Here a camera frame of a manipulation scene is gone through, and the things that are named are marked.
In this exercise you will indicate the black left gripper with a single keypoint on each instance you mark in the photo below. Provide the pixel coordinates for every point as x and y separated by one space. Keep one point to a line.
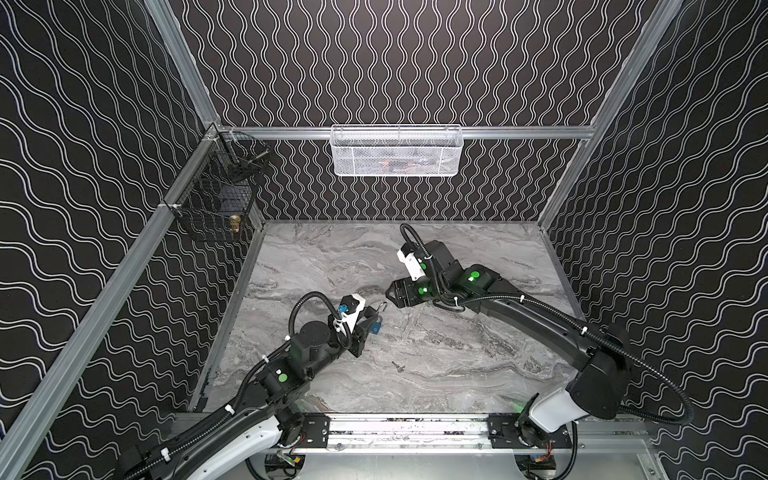
362 332

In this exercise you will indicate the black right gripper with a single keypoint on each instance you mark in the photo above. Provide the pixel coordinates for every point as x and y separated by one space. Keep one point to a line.
409 291

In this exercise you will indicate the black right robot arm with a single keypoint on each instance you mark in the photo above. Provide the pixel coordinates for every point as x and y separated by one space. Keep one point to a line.
600 357

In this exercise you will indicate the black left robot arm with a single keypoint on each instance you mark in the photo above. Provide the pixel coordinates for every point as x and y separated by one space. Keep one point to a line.
263 413

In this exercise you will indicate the brass object in basket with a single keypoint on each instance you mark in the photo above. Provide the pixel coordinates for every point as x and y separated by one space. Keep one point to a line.
235 224

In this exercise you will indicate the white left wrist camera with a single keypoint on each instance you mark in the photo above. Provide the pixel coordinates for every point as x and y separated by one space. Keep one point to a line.
350 310

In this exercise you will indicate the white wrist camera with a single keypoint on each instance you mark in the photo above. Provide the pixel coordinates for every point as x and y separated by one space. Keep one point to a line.
350 310
406 256

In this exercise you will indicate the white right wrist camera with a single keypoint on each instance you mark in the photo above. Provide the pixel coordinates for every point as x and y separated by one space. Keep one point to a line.
406 256

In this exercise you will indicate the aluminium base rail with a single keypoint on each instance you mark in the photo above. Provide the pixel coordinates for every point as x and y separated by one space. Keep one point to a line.
431 433

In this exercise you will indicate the white mesh wall basket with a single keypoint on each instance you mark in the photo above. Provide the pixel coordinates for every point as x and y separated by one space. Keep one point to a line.
396 150

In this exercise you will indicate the black wire wall basket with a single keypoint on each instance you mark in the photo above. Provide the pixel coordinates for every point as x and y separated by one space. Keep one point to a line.
224 184

